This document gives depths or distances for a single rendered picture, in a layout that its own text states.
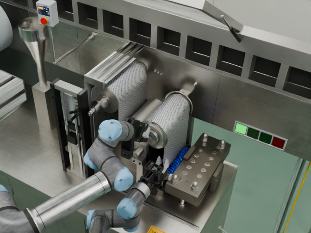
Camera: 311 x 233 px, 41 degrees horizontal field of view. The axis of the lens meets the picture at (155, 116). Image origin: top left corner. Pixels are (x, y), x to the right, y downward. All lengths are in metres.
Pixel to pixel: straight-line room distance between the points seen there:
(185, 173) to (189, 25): 0.68
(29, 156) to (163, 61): 0.86
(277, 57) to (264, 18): 2.59
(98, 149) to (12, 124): 1.06
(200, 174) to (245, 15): 2.68
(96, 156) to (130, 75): 0.54
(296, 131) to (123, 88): 0.78
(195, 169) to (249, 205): 1.32
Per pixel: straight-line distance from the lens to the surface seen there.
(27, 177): 2.16
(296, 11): 4.22
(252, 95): 1.87
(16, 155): 2.28
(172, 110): 1.84
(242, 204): 3.23
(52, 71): 2.53
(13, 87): 0.78
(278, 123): 1.91
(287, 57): 1.74
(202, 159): 2.03
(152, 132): 1.76
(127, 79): 1.87
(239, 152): 3.60
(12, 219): 1.36
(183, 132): 1.98
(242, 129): 1.99
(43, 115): 2.34
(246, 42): 1.76
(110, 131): 1.45
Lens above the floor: 2.47
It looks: 40 degrees down
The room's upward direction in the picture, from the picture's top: 3 degrees clockwise
